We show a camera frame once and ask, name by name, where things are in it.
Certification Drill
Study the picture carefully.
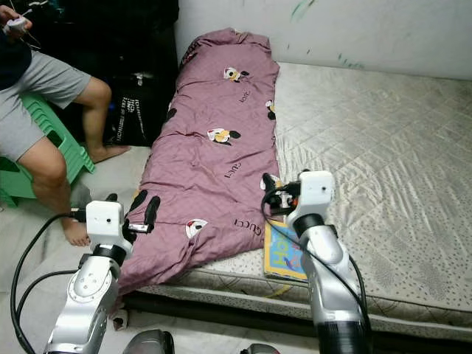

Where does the colourful children's book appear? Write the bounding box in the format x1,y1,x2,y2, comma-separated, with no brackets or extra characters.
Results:
263,218,309,282

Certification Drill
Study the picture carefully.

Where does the small white controller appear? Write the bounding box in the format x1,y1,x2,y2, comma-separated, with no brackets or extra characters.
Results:
6,16,30,32

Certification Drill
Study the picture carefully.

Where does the person's bare hand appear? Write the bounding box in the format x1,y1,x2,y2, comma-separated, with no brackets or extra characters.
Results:
0,4,30,30

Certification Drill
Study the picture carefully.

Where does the purple cartoon print blanket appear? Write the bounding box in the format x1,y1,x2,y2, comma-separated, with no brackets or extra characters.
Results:
118,28,285,296

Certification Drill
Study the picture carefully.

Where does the green plastic stool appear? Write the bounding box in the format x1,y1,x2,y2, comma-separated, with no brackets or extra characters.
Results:
0,92,97,207

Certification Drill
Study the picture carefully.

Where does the cream quilted mattress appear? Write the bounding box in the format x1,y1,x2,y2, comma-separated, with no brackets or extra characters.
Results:
170,61,472,325

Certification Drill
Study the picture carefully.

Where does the black white-lettered backpack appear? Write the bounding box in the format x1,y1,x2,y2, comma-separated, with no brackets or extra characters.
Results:
111,70,170,148

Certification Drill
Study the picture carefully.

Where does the grey robot left leg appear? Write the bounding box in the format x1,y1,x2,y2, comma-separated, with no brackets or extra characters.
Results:
124,330,176,354

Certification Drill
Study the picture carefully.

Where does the grey robot leg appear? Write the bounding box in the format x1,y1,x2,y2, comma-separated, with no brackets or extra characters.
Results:
124,330,176,354
240,344,281,354

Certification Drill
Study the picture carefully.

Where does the person in grey shorts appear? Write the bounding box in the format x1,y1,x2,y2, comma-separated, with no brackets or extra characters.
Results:
0,0,132,248

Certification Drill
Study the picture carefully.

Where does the grey robot right leg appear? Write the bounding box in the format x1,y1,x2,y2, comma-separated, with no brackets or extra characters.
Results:
240,344,281,354

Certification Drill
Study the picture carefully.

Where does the black cabinet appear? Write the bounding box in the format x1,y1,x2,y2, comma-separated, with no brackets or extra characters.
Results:
37,0,181,145

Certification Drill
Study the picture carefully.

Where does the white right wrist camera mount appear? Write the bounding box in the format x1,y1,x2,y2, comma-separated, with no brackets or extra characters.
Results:
286,170,335,226

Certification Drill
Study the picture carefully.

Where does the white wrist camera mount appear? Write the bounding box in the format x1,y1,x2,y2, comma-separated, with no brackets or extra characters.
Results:
85,201,135,255
286,170,335,226

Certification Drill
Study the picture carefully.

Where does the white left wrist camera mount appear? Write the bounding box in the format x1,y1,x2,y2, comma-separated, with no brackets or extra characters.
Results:
85,201,135,255

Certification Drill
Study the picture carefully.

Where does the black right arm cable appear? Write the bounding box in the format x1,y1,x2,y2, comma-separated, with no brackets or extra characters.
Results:
262,184,369,325

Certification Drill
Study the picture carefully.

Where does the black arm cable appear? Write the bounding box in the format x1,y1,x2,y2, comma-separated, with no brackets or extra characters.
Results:
11,210,87,354
262,184,369,325

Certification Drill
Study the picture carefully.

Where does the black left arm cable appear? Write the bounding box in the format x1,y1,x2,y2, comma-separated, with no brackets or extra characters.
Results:
11,210,87,354

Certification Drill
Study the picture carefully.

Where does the dark bed frame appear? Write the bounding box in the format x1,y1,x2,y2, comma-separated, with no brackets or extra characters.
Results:
122,291,472,347

